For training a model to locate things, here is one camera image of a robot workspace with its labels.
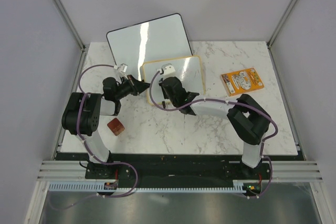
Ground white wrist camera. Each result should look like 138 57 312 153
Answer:
113 63 128 76
159 63 176 77

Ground white slotted cable duct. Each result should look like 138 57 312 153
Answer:
48 181 255 193

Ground orange card box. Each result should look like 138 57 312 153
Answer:
220 68 264 97

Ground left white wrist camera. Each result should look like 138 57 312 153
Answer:
113 63 128 76

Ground right aluminium corner post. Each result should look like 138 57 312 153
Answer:
266 0 299 49

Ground left aluminium corner post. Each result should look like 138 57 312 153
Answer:
36 0 87 51

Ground red wooden block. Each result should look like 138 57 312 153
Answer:
107 118 125 136

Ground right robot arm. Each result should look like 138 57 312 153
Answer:
159 77 271 179

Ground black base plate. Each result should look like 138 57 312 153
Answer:
56 153 303 188

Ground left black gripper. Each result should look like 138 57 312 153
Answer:
114 74 151 100

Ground aluminium rail frame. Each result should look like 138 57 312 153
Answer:
25 153 328 223

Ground yellow framed whiteboard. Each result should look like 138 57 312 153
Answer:
141 56 205 94

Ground black framed whiteboard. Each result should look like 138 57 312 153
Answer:
106 13 192 80

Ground aluminium corner post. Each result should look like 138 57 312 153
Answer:
36 0 87 51
266 0 299 49

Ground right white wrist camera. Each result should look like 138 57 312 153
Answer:
159 63 176 77

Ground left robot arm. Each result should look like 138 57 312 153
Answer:
61 75 150 178

